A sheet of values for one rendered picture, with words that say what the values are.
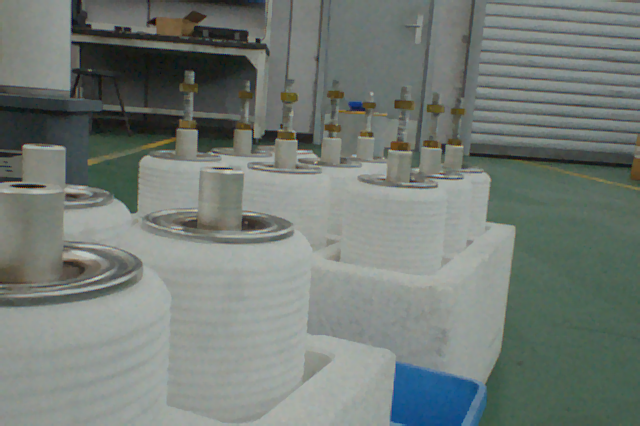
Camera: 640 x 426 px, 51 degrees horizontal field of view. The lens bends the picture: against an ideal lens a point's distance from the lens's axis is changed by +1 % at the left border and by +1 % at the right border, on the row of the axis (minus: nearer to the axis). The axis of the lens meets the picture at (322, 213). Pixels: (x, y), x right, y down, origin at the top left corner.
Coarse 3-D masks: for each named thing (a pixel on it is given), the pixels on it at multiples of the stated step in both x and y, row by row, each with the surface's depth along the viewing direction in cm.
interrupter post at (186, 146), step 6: (180, 132) 69; (186, 132) 69; (192, 132) 70; (180, 138) 70; (186, 138) 69; (192, 138) 70; (180, 144) 70; (186, 144) 70; (192, 144) 70; (180, 150) 70; (186, 150) 70; (192, 150) 70; (180, 156) 70; (186, 156) 70; (192, 156) 70
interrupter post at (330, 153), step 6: (324, 138) 76; (330, 138) 76; (324, 144) 76; (330, 144) 76; (336, 144) 76; (324, 150) 76; (330, 150) 76; (336, 150) 76; (324, 156) 76; (330, 156) 76; (336, 156) 76; (324, 162) 76; (330, 162) 76; (336, 162) 76
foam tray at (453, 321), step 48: (336, 240) 70; (480, 240) 76; (336, 288) 57; (384, 288) 55; (432, 288) 54; (480, 288) 67; (336, 336) 58; (384, 336) 56; (432, 336) 54; (480, 336) 71
